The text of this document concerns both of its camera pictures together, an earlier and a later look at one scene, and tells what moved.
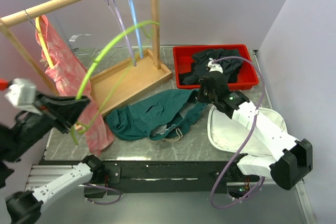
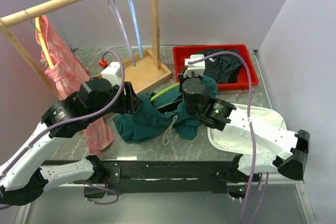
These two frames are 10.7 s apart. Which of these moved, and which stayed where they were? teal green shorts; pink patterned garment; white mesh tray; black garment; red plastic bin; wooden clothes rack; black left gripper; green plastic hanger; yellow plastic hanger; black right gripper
Moved: black left gripper; black right gripper; teal green shorts; green plastic hanger
Stayed: red plastic bin; black garment; wooden clothes rack; white mesh tray; yellow plastic hanger; pink patterned garment
